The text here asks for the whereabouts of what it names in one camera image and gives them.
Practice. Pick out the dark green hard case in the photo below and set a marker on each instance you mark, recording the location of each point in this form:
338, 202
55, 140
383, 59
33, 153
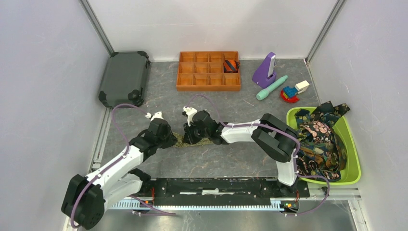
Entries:
124, 79

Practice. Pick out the orange wooden compartment tray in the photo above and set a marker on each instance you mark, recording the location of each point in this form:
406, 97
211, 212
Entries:
203, 71

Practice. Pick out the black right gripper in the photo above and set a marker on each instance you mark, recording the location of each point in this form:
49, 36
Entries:
188, 137

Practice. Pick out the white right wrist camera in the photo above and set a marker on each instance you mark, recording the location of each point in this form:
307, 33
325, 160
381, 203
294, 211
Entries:
189, 113

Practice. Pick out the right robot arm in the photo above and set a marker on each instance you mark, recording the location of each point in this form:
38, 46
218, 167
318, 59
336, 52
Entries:
274, 137

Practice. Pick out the black gold leaf tie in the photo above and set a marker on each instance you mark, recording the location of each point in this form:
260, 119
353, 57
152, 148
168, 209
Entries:
329, 114

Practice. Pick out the rolled orange striped tie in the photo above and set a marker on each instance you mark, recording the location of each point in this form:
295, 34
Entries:
231, 66

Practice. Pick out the navy orange floral tie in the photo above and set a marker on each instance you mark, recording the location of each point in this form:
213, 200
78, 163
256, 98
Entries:
321, 161

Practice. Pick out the lime green plastic bin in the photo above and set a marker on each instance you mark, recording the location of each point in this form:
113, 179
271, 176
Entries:
352, 172

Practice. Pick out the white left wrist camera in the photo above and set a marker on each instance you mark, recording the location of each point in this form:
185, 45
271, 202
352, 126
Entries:
152, 117

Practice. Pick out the colourful toy brick boat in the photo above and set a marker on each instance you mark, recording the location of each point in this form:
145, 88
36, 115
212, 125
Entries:
289, 94

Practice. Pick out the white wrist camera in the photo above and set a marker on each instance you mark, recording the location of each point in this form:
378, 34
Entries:
189, 113
152, 117

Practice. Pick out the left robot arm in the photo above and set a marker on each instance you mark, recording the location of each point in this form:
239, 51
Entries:
88, 197

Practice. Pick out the purple metronome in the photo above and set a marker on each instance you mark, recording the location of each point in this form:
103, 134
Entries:
265, 74

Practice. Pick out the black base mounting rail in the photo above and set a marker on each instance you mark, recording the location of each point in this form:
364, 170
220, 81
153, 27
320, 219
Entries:
219, 191

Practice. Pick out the green gold vine tie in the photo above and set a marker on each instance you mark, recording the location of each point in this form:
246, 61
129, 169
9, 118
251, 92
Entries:
181, 144

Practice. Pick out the black pink rose tie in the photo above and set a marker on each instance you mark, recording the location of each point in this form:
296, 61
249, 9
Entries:
315, 134

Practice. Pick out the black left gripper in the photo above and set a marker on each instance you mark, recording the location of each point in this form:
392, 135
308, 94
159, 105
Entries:
172, 140

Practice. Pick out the mint green cylinder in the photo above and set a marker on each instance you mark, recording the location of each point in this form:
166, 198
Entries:
266, 92

